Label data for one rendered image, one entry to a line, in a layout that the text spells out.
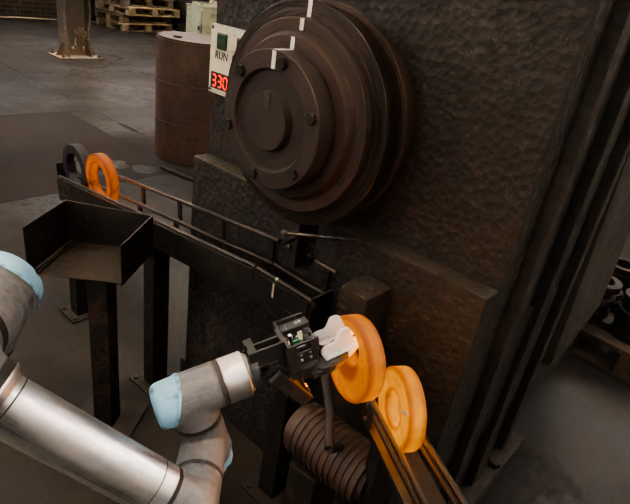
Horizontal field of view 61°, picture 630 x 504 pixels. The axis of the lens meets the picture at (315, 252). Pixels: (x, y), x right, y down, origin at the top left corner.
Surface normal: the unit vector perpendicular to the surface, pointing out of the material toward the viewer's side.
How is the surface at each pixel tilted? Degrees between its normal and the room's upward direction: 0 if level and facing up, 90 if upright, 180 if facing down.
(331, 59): 43
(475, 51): 90
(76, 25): 90
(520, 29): 90
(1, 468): 0
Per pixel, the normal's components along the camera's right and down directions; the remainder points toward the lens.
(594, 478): 0.14, -0.88
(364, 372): -0.89, 0.06
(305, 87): -0.66, 0.26
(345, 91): 0.33, -0.01
